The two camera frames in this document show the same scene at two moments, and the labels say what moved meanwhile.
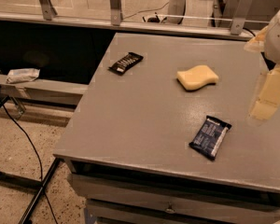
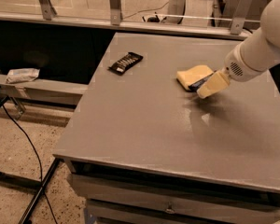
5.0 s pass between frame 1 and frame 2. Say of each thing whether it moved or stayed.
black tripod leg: stayed
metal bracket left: stayed
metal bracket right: stayed
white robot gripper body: moved
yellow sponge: stayed
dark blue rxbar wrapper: moved
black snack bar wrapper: stayed
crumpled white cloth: stayed
